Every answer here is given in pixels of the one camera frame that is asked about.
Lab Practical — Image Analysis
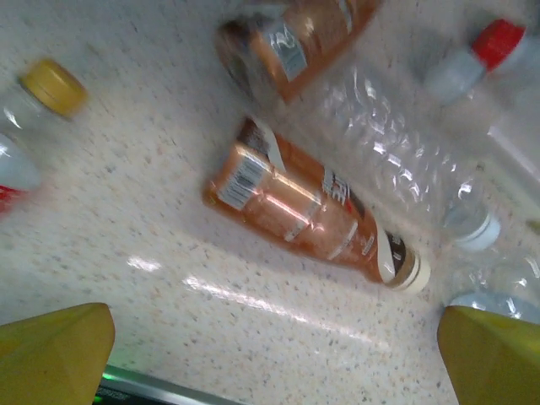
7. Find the clear bottle with white cap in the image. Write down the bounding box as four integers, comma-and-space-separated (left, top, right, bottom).
314, 62, 502, 253

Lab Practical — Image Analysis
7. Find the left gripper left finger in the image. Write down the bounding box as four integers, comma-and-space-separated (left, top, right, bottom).
0, 302, 116, 405

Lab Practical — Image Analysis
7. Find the orange label plastic bottle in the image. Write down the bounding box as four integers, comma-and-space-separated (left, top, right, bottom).
213, 0, 385, 105
201, 117, 432, 295

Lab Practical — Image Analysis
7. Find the clear bottle with yellow cap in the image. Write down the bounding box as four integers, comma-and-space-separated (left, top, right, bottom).
0, 57, 89, 140

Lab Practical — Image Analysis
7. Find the clear crumpled plastic bottle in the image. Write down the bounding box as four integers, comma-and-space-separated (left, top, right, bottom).
442, 248, 540, 326

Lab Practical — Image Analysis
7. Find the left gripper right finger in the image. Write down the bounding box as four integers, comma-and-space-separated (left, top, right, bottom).
437, 305, 540, 405

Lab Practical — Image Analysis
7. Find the clear bottle with red label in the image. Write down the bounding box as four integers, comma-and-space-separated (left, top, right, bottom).
0, 132, 43, 223

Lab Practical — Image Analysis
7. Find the clear bottle with red cap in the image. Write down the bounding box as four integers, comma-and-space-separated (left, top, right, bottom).
424, 19, 540, 127

